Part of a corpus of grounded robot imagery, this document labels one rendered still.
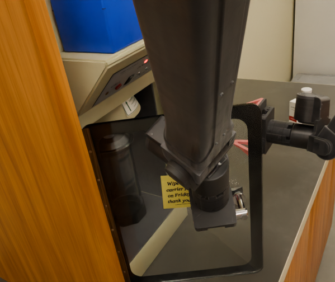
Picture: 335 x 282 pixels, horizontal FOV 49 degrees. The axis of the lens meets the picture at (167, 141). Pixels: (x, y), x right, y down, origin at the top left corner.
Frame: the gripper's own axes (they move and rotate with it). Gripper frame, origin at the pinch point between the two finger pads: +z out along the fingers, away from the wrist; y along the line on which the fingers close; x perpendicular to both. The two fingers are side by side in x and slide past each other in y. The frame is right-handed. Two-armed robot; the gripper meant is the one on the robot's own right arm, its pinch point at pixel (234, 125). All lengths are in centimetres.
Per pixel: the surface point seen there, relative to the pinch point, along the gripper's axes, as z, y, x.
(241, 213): -13.9, 0.7, 31.0
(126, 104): 14.4, 14.3, 23.2
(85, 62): 5, 30, 41
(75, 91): 8.2, 25.6, 41.2
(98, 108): 12.1, 18.5, 33.4
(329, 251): -18, -120, -84
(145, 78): 12.1, 18.5, 18.2
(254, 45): 55, -33, -169
